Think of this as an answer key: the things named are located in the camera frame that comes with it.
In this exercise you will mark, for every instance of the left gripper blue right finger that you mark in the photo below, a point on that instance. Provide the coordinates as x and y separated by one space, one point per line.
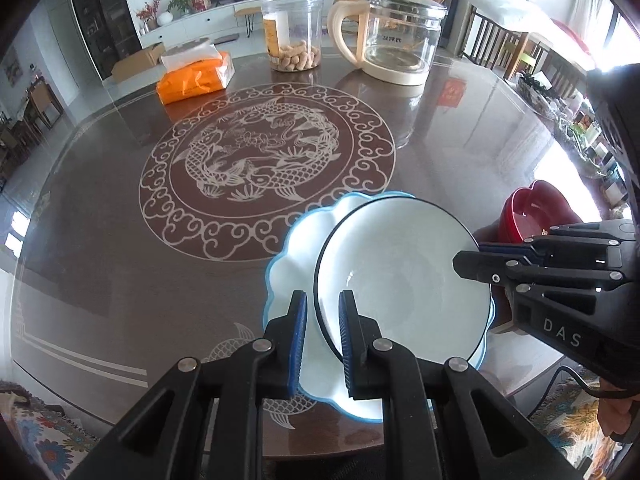
378 368

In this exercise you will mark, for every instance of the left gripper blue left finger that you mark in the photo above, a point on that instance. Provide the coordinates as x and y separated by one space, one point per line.
266 368

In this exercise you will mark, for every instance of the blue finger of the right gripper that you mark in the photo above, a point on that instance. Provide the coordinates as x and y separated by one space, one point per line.
502 270
507 249

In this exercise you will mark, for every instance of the red flower plate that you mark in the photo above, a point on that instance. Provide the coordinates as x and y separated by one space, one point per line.
532 211

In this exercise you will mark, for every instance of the white bowl black rim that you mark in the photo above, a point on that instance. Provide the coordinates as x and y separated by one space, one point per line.
395 255

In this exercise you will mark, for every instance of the blue rim scalloped bowl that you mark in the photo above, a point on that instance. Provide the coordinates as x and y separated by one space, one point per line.
322 374

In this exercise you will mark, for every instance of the person's right hand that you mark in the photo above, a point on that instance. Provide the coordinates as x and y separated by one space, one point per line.
614 415

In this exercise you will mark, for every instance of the clear plastic snack jar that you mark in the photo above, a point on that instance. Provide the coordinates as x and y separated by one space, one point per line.
293 34

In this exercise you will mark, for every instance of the orange tissue pack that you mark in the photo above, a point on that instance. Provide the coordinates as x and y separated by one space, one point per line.
193 69

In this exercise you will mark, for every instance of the cardboard box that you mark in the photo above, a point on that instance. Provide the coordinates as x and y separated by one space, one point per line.
138 62

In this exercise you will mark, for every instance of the small wooden bench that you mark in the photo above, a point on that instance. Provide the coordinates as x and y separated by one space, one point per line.
248 14

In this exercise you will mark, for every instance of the wooden dining chair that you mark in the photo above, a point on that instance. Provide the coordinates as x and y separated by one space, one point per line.
42 98

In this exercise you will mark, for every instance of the white tv cabinet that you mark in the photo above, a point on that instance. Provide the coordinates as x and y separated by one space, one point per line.
216 22

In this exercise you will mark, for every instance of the red flower vase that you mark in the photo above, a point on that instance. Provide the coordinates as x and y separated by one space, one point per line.
148 14

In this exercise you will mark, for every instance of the black display cabinet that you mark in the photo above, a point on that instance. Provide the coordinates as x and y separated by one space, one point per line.
108 31

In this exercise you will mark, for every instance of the glass kettle cream handle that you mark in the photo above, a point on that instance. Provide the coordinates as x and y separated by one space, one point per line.
391 40

